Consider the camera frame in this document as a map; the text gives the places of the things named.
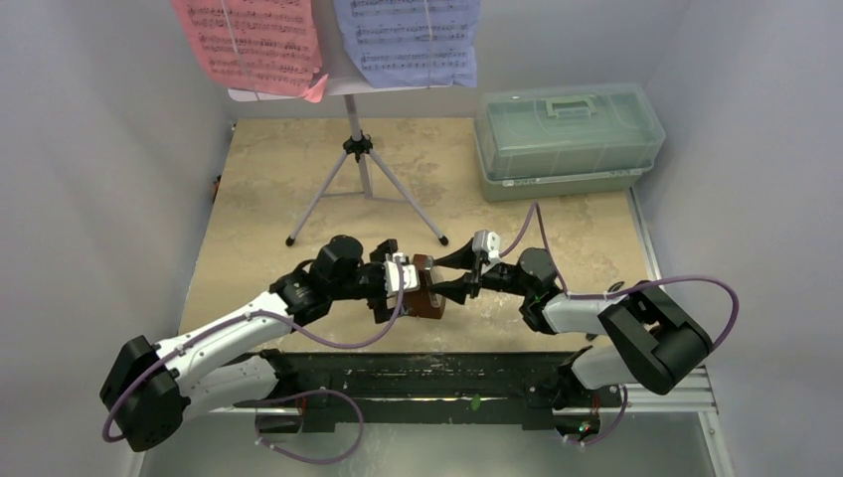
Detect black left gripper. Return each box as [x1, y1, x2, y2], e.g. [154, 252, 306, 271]
[330, 240, 412, 321]

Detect brown wooden metronome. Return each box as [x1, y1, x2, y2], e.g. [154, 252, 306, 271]
[403, 254, 446, 320]

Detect lilac perforated music stand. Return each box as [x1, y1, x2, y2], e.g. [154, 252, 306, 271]
[227, 0, 482, 247]

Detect white sheet music pages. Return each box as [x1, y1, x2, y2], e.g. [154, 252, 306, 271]
[334, 0, 480, 88]

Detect pink paper folder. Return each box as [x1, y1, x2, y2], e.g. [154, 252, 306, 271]
[171, 0, 328, 102]

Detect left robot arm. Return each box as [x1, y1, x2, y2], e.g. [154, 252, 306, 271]
[99, 235, 420, 452]

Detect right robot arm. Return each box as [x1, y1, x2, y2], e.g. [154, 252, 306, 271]
[432, 241, 715, 409]

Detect translucent green storage box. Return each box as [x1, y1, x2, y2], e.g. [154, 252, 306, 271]
[474, 83, 666, 202]

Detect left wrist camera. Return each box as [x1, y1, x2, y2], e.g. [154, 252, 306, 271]
[384, 252, 421, 297]

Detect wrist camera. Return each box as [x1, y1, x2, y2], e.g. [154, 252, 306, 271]
[471, 230, 501, 275]
[384, 252, 421, 297]

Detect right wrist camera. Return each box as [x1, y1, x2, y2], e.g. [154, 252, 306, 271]
[471, 230, 501, 275]

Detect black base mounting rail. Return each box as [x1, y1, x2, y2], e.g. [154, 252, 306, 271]
[257, 350, 621, 436]

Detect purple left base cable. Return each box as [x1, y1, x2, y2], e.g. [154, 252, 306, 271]
[254, 390, 366, 465]

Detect black handled tool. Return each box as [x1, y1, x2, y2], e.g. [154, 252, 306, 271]
[586, 281, 624, 343]

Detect aluminium frame rails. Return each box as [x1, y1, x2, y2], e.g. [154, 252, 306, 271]
[121, 187, 736, 477]

